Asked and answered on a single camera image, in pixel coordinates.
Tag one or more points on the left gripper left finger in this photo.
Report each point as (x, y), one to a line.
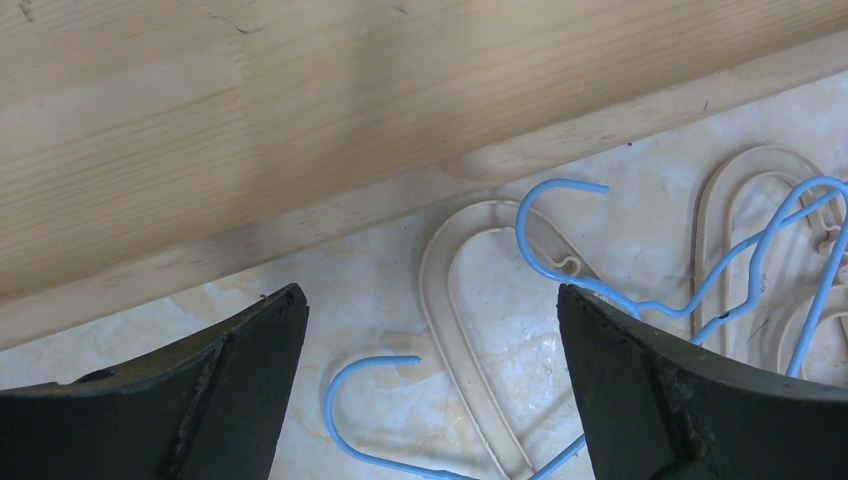
(208, 406)

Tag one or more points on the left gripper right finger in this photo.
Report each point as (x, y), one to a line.
(654, 406)

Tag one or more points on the wooden clothes rack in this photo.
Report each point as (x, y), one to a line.
(148, 147)

